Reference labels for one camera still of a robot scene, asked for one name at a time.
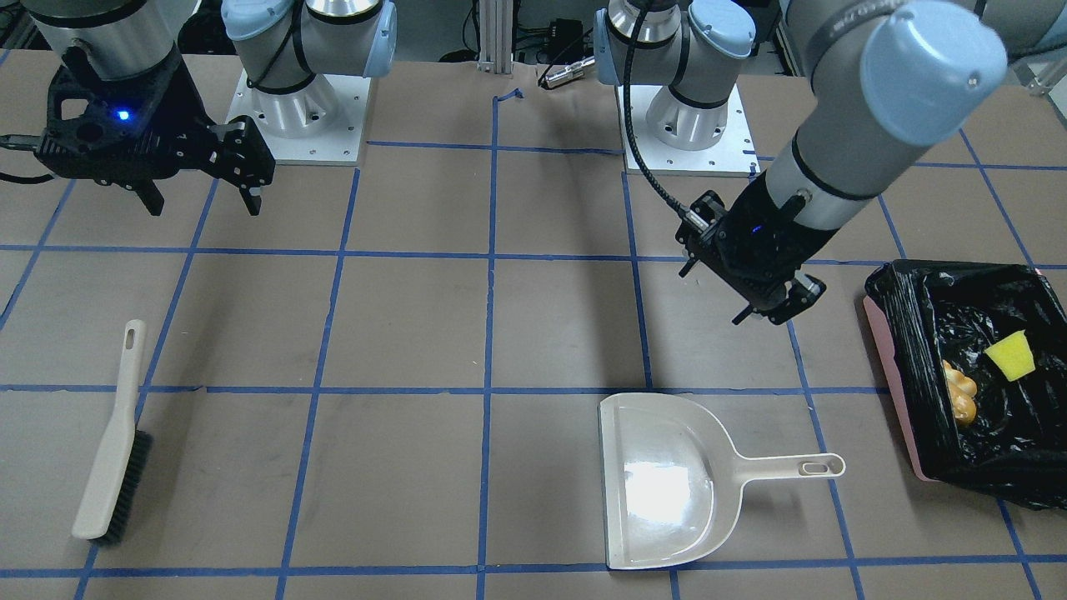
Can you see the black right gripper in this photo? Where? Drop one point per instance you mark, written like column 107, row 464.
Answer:
column 185, row 107

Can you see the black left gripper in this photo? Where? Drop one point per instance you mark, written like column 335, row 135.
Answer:
column 771, row 250

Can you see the yellow lemon-shaped toy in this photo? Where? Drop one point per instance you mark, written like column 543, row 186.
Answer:
column 962, row 391

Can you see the beige plastic dustpan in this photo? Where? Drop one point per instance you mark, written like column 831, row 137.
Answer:
column 674, row 481

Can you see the yellow sponge piece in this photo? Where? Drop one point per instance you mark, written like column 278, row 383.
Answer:
column 1012, row 356

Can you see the white hand brush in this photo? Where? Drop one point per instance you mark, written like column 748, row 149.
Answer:
column 122, row 453

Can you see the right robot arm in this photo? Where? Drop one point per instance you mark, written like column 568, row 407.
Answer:
column 282, row 45

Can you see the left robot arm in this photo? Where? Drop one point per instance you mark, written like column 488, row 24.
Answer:
column 891, row 79

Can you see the pink bin with black bag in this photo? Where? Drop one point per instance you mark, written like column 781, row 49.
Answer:
column 924, row 312

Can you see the silver metal connector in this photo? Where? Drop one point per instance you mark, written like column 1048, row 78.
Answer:
column 552, row 80

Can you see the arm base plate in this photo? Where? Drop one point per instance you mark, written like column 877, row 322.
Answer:
column 675, row 139
column 321, row 124

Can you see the aluminium frame post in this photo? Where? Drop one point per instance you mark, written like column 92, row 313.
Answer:
column 496, row 24

